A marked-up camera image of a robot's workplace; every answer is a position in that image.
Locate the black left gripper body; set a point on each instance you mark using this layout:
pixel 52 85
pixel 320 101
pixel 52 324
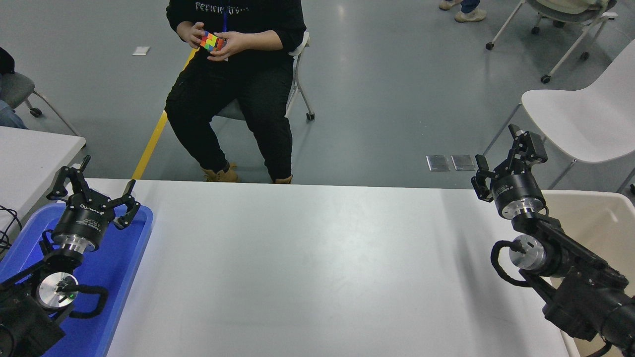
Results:
pixel 84 220

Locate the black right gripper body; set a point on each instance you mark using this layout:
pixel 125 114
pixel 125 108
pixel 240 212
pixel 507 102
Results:
pixel 516 188

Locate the multicoloured puzzle cube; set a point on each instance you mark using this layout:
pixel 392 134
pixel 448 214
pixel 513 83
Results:
pixel 212 41

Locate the person's left forearm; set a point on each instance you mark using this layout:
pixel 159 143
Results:
pixel 263 40

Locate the person's right forearm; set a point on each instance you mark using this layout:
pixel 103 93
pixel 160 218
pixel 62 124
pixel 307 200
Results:
pixel 181 26

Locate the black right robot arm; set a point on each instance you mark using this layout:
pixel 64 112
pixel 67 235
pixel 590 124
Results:
pixel 580 287

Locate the person's right hand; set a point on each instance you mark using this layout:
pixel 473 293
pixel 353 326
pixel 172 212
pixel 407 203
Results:
pixel 191 34

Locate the person's left hand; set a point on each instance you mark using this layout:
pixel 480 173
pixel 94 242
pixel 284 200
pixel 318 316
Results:
pixel 230 44

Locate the metal floor plate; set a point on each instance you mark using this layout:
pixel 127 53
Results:
pixel 463 162
pixel 438 163

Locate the white side table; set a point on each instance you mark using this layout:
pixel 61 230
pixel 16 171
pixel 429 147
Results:
pixel 30 158

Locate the blue plastic tray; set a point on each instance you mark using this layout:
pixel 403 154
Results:
pixel 114 277

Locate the white plastic chair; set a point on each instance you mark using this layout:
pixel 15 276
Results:
pixel 585 124

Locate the yellow floor tape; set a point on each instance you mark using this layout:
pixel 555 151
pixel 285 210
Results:
pixel 151 144

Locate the person in blue trousers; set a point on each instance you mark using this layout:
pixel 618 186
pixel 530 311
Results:
pixel 10 119

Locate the large pale bin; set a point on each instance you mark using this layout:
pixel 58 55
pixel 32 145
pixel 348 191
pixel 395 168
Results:
pixel 595 223

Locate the grey chair with thin legs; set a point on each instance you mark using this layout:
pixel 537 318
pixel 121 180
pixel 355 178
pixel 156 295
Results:
pixel 12 87

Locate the person with pale shoes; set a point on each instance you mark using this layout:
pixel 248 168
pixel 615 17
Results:
pixel 471 15

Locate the person with puzzle cube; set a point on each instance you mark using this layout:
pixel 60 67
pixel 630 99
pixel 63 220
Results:
pixel 238 89

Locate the grey wheeled armchair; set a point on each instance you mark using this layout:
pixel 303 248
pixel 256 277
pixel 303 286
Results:
pixel 300 49

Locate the grey chair with white frame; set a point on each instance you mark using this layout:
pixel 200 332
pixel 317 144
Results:
pixel 570 7

